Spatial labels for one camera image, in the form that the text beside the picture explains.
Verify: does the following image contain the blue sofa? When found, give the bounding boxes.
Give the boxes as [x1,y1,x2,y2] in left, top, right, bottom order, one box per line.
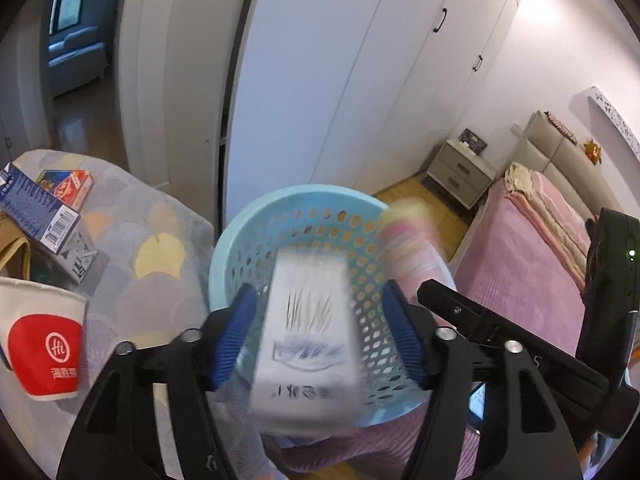
[47,25,110,98]

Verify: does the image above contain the tan paper bag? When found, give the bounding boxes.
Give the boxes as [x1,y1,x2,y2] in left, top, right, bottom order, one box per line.
[0,210,34,283]

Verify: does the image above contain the grey blanket with coloured circles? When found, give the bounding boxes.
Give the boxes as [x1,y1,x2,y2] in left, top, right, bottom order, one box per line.
[0,149,281,480]

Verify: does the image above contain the dark picture frame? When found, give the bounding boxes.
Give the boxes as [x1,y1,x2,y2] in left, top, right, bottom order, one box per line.
[458,128,488,156]

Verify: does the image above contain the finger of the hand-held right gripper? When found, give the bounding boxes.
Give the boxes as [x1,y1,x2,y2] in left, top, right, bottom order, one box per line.
[416,278,532,348]

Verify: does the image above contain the small grey carton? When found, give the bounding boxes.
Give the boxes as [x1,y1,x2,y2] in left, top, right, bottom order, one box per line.
[50,227,110,285]

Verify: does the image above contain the orange plush toy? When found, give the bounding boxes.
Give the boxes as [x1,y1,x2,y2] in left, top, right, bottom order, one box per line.
[582,139,605,166]

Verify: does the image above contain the beige nightstand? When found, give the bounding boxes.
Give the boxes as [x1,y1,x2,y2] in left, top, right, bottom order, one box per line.
[425,138,497,209]

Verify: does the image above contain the pink and yellow striped packet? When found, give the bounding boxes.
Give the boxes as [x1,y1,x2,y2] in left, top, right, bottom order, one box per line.
[376,199,446,313]

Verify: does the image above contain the window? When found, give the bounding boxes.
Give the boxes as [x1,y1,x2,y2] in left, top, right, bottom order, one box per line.
[50,0,90,36]

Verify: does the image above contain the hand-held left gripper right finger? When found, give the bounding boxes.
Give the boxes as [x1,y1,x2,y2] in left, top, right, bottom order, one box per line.
[382,280,587,480]

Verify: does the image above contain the white wall picture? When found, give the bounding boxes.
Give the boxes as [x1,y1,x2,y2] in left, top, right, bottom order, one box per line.
[586,86,640,157]

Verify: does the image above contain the white and red paper cup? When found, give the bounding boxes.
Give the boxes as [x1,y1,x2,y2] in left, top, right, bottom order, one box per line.
[0,276,89,401]

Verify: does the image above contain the white cardboard box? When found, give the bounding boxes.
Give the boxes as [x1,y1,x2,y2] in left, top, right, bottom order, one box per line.
[249,246,365,435]

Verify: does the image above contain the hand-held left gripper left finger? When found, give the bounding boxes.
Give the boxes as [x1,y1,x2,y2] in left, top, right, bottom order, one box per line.
[55,283,259,480]

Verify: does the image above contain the bed with pink sheet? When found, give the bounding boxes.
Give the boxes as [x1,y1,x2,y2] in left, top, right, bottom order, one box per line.
[272,180,601,480]

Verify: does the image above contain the beige padded headboard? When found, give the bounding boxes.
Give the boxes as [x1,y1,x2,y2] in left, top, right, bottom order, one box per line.
[510,110,631,216]

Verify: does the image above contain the white door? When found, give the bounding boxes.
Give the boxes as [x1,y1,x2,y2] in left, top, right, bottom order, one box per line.
[116,0,266,221]

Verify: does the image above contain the folded pink and beige blankets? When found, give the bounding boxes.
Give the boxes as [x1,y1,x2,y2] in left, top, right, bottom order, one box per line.
[503,161,598,293]

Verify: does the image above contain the red and blue small box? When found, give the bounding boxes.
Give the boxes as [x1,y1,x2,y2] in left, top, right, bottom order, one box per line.
[36,169,94,210]

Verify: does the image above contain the light blue perforated plastic basket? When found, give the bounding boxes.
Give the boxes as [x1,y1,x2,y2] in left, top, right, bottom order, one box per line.
[208,184,458,418]

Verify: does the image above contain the long blue carton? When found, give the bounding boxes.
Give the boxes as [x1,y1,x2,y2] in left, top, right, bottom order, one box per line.
[0,162,82,255]

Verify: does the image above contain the white wardrobe with black handles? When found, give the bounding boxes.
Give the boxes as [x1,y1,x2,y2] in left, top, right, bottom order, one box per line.
[220,0,531,221]

